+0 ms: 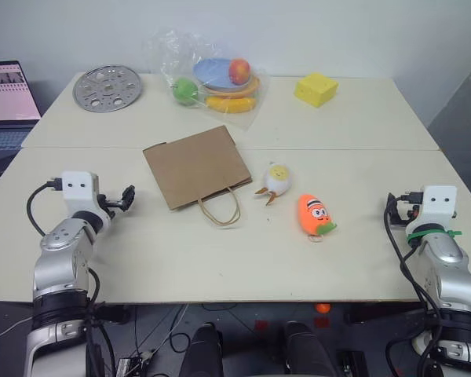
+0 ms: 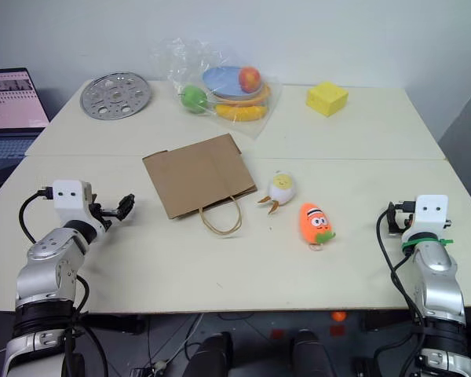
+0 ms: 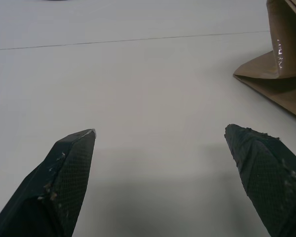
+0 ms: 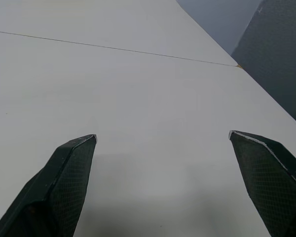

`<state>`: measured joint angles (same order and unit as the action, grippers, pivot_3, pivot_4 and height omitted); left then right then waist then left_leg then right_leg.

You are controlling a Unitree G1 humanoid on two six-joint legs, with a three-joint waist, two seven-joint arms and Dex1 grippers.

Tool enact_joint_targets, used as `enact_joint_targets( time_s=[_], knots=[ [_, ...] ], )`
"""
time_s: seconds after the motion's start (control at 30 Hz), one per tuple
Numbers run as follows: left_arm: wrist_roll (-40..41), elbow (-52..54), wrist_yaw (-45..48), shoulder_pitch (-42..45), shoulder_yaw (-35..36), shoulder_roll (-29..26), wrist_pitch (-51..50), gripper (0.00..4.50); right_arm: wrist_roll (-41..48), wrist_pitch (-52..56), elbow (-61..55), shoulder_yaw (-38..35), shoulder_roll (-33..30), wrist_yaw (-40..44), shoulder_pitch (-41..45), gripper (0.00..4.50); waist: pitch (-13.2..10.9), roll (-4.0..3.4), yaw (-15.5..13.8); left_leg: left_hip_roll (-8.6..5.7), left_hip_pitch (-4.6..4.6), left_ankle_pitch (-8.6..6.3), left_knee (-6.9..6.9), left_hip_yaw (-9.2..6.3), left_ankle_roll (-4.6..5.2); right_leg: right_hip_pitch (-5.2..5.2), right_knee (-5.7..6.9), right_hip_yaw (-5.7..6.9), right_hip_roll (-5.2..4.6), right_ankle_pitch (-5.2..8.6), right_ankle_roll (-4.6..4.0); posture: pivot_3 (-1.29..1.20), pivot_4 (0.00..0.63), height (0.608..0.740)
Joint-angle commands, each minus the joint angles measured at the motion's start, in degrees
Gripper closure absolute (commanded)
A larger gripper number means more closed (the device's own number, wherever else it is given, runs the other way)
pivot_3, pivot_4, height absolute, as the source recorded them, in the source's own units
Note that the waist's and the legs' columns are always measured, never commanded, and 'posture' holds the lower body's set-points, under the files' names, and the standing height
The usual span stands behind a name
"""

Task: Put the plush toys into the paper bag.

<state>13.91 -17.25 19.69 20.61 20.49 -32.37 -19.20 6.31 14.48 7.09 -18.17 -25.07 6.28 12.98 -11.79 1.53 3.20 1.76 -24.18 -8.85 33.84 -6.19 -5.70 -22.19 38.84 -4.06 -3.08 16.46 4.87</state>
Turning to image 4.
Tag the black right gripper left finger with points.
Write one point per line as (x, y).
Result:
(51, 187)

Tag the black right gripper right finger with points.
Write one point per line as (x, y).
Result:
(269, 182)

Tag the dark textured floor mat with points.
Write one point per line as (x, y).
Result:
(273, 51)

